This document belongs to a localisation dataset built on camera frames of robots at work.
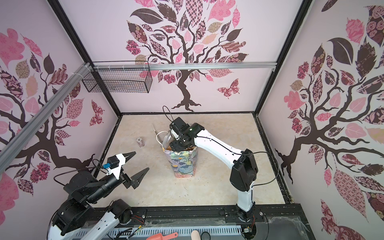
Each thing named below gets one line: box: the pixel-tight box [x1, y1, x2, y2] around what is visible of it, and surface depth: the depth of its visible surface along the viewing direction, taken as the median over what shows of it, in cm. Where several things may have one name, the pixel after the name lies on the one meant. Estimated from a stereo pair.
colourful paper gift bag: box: [156, 130, 198, 178], surface depth 75 cm
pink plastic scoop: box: [146, 232, 179, 240], surface depth 68 cm
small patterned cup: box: [136, 137, 145, 148], surface depth 100 cm
